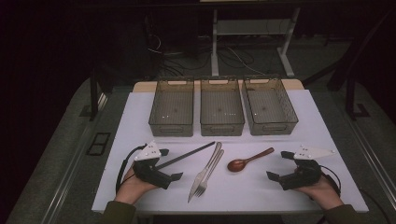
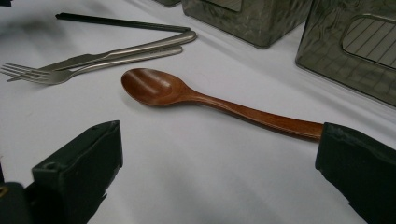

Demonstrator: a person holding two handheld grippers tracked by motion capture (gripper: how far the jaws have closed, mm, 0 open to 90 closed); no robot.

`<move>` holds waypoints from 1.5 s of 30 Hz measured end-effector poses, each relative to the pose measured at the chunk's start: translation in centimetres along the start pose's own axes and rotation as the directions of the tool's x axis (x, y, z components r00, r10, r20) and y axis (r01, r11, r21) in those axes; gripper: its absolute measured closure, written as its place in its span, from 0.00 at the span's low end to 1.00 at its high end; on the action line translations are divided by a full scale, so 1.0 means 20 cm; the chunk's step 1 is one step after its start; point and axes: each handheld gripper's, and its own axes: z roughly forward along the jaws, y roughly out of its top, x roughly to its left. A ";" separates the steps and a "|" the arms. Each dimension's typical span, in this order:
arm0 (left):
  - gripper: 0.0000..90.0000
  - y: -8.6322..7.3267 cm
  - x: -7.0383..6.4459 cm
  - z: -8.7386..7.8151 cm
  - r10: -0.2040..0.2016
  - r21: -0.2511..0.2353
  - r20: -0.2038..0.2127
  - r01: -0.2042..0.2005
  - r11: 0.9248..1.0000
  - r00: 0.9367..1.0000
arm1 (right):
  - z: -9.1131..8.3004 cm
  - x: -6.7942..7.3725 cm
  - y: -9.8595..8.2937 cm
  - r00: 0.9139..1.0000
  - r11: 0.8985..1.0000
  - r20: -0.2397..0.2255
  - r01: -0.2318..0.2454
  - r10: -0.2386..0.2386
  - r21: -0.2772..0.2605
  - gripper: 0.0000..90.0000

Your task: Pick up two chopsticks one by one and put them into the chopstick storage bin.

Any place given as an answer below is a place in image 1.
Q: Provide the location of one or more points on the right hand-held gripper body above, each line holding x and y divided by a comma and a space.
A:
303, 177

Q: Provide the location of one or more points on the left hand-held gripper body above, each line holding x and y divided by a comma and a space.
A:
152, 175

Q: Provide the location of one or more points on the black chopstick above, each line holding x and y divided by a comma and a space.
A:
177, 160
186, 154

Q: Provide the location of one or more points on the steel table knife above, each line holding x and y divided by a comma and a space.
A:
196, 183

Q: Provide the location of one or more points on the steel fork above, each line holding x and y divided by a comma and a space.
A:
201, 189

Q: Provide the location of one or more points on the brown wooden spoon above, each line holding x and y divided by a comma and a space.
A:
236, 165

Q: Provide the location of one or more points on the smoky plastic storage bin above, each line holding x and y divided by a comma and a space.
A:
269, 107
172, 109
221, 109

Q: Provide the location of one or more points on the person's left hand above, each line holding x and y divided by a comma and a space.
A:
132, 189

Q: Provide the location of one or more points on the person's right hand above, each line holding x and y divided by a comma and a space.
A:
325, 194

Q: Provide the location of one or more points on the black metal stand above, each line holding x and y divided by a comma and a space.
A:
350, 99

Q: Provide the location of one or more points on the white metal stand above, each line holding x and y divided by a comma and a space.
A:
214, 46

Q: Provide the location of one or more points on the black slanted stand bar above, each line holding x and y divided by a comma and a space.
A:
358, 55

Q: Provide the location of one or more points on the black floor socket frame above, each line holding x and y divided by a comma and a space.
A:
98, 144

